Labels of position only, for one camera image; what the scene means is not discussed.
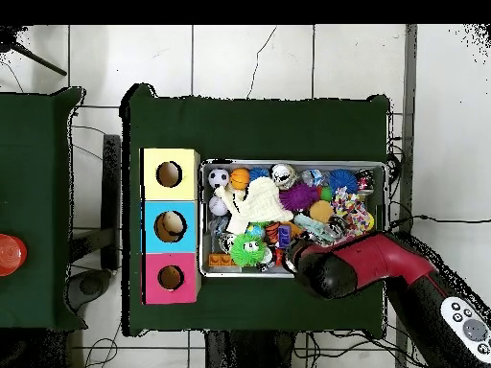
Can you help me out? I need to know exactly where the purple spiky ball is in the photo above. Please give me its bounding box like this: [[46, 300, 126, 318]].
[[279, 182, 320, 213]]

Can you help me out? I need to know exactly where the black floor cable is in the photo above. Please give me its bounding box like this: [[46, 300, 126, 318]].
[[389, 214, 491, 230]]

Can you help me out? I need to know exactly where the green cloth side table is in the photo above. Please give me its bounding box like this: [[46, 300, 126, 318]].
[[0, 83, 87, 334]]

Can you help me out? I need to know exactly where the blue spiky ball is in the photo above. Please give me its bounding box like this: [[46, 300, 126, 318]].
[[328, 168, 360, 195]]

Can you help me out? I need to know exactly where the orange toy block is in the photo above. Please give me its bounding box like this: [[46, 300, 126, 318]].
[[206, 252, 235, 268]]

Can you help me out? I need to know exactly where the black tripod leg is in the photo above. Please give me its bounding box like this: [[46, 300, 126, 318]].
[[0, 26, 69, 78]]

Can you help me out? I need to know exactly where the clear mesh bin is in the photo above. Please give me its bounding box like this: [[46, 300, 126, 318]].
[[199, 159, 388, 279]]

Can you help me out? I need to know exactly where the wooden box with three holes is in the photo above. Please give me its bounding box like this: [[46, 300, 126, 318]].
[[140, 147, 202, 306]]

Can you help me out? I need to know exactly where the green fuzzy toy with eyes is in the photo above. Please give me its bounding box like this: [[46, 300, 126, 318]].
[[229, 233, 267, 268]]

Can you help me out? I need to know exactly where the small soccer ball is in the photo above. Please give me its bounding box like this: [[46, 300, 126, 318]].
[[207, 168, 231, 190]]

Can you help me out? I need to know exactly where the colourful patterned cloth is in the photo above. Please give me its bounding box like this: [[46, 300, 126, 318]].
[[329, 190, 377, 236]]

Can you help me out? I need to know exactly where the small orange basketball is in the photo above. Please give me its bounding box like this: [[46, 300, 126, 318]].
[[229, 167, 252, 192]]

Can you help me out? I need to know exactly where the cream knitted cloth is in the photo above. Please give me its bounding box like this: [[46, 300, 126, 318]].
[[213, 176, 294, 235]]

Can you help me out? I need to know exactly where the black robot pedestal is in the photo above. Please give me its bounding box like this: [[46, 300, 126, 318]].
[[203, 329, 308, 368]]

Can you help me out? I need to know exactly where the red round container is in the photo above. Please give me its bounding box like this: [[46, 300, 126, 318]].
[[0, 233, 29, 278]]

